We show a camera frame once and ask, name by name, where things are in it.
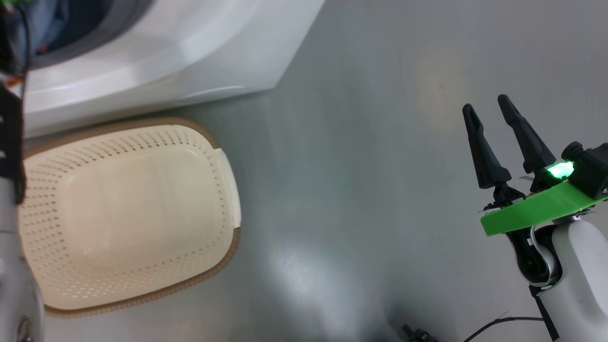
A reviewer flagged cream perforated laundry basket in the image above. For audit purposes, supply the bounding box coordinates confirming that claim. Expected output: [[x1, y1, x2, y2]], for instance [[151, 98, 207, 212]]
[[18, 118, 242, 318]]

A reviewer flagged white front-load washing machine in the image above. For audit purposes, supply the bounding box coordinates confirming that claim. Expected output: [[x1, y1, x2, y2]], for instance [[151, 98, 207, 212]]
[[0, 0, 326, 139]]

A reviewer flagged thin black cable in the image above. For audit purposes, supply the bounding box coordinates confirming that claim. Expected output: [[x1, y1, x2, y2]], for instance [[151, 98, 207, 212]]
[[463, 311, 544, 342]]

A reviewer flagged grey rubber door gasket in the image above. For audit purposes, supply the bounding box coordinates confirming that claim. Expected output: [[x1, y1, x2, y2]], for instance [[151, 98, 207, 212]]
[[28, 0, 157, 69]]

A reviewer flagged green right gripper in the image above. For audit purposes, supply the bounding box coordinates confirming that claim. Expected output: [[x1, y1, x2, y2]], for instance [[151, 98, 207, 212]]
[[462, 94, 608, 237]]

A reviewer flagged blue patterned garment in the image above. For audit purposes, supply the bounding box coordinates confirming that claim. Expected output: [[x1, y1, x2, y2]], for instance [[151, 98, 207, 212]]
[[12, 0, 72, 53]]

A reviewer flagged black cable connector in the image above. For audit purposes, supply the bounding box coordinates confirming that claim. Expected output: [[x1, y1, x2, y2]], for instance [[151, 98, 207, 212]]
[[401, 323, 440, 342]]

